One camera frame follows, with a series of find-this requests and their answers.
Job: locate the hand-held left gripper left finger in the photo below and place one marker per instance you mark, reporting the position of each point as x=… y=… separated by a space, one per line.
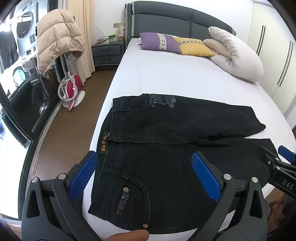
x=84 y=173

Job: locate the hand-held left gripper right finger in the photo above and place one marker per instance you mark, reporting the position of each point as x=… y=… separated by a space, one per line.
x=205 y=176

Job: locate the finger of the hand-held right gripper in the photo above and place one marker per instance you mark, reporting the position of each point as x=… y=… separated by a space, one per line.
x=288 y=154
x=266 y=154

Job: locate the black denim pants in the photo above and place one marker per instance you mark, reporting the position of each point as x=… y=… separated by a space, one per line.
x=161 y=166

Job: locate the person's left hand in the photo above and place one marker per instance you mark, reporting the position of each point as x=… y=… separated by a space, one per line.
x=129 y=236

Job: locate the white wardrobe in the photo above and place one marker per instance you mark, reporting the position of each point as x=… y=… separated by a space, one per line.
x=275 y=58

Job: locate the folded white duvet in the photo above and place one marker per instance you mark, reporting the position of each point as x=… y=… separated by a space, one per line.
x=235 y=55

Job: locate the white bed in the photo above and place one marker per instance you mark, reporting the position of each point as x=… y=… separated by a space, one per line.
x=161 y=76

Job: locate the grey nightstand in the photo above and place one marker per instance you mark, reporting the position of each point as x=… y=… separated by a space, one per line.
x=106 y=53

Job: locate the yellow pillow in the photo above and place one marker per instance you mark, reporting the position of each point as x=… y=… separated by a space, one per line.
x=196 y=47

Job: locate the beige puffer jacket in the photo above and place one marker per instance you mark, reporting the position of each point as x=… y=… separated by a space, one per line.
x=57 y=39

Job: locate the purple pillow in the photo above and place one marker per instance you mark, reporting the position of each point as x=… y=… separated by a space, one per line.
x=152 y=42

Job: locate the dark hanging clothes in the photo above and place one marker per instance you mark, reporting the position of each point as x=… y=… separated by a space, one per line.
x=8 y=48

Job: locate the beige curtain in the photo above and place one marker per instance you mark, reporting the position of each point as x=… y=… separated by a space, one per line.
x=85 y=25

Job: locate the white washing machine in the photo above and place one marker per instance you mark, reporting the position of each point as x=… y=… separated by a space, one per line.
x=25 y=27

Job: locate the dark grey padded headboard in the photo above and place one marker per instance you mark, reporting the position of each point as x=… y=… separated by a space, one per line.
x=161 y=20

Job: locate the wall switch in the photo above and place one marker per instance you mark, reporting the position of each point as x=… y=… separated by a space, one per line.
x=117 y=25

